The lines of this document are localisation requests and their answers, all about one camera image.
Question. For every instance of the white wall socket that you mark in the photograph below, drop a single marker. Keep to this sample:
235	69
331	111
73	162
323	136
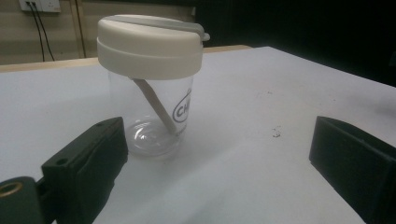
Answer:
46	4

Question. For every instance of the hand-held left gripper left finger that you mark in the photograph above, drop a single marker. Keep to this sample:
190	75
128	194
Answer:
81	161

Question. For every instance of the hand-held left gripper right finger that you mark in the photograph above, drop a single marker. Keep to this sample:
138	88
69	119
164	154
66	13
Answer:
358	168

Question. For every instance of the clear cup with white lid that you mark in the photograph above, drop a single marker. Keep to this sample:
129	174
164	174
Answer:
149	49

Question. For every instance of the wooden table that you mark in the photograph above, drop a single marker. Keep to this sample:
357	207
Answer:
46	64

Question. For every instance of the grey straw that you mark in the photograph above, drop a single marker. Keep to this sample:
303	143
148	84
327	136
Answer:
155	105

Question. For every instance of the white table cover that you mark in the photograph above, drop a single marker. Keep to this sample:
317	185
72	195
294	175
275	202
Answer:
249	130

